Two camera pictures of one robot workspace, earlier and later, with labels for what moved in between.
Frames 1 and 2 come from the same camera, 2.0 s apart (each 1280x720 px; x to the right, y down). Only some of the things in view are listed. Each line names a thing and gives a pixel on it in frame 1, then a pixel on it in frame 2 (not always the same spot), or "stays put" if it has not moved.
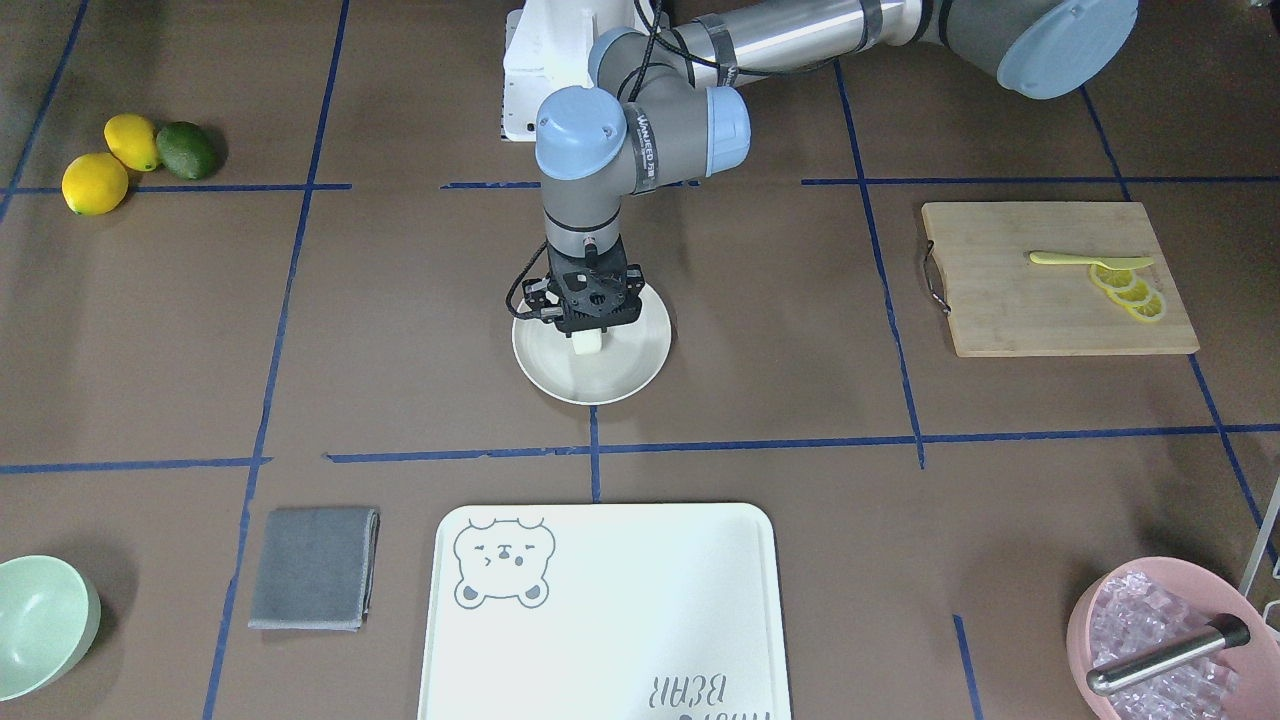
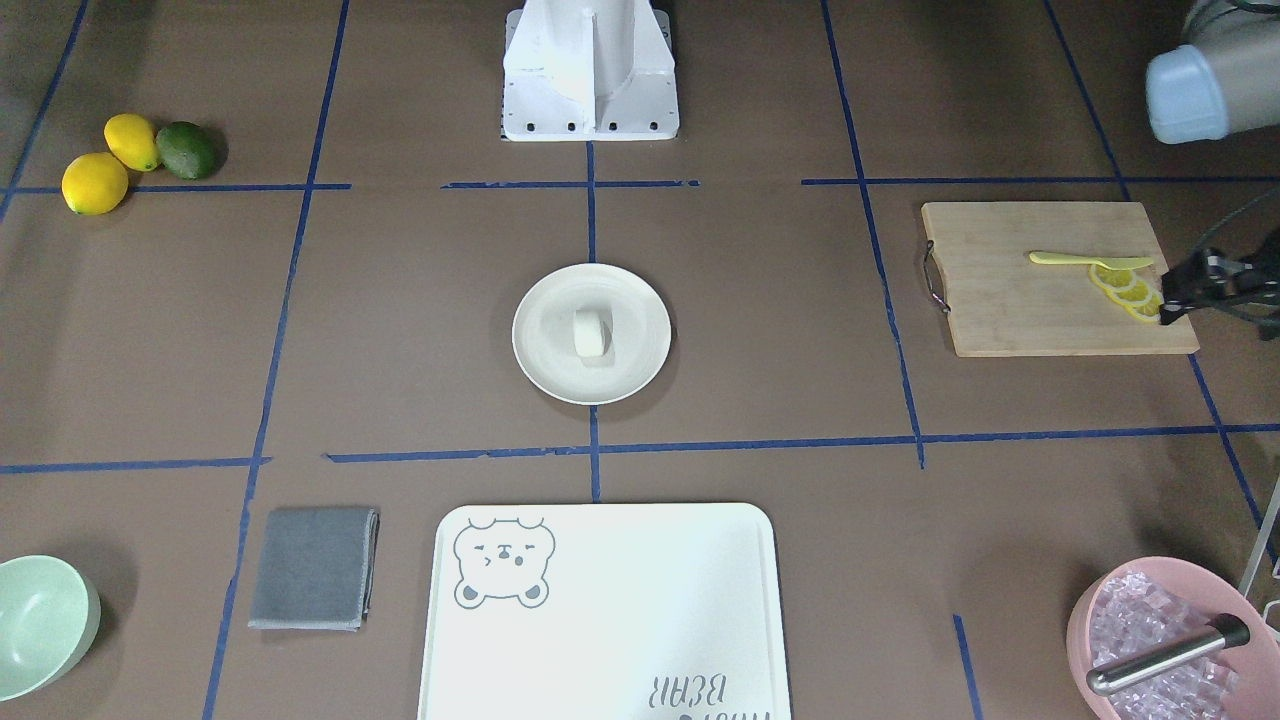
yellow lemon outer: (94, 183) stays put
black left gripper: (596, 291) to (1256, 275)
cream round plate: (630, 357) stays put
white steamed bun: (587, 341) stays put
